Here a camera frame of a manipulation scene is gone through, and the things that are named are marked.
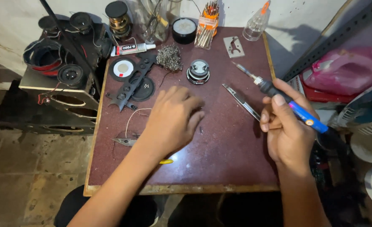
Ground round black speaker cone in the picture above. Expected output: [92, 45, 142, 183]
[130, 77, 156, 102]

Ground round speaker with white centre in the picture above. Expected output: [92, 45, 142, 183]
[109, 57, 137, 82]

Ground silver utility knife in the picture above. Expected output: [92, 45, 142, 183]
[222, 83, 262, 121]

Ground person's right hand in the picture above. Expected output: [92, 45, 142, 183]
[259, 78, 319, 168]

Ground black speaker cabinet with parts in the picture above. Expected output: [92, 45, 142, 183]
[0, 12, 112, 135]

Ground small silver speaker driver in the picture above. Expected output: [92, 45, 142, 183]
[186, 59, 210, 85]

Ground grey metal shelf rail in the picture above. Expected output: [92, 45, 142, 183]
[281, 0, 372, 82]

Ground black plastic speaker bracket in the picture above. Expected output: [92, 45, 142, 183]
[106, 52, 157, 112]

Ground person's legs in black trousers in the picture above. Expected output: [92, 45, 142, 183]
[54, 184, 284, 227]

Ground grey metal stand plate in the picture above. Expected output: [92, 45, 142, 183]
[223, 36, 245, 58]

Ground clear plastic bottle orange cap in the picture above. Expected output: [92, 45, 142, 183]
[242, 0, 272, 41]

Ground red box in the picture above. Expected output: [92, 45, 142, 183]
[299, 74, 360, 104]

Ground yellow handled pliers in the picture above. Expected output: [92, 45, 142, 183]
[112, 136, 174, 165]

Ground black brass wire spool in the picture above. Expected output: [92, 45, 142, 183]
[105, 1, 132, 40]

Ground person's left hand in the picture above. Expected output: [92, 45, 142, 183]
[140, 86, 206, 154]

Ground orange screwdriver bit set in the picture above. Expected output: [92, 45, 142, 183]
[194, 1, 220, 50]

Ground thin white wire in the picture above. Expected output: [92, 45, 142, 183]
[125, 108, 152, 138]

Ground round black tin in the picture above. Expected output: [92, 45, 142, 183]
[172, 17, 197, 45]

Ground blue black soldering iron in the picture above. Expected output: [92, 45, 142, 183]
[231, 61, 329, 134]

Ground steel wool cleaning ball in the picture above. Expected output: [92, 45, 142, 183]
[156, 44, 183, 72]

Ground white electric fan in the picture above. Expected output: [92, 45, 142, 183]
[336, 79, 372, 212]

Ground white glue tube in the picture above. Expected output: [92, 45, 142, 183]
[110, 43, 156, 57]

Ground clear glass jar with tools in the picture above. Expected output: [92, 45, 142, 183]
[139, 0, 170, 45]

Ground pink plastic bag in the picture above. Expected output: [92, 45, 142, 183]
[303, 47, 372, 96]

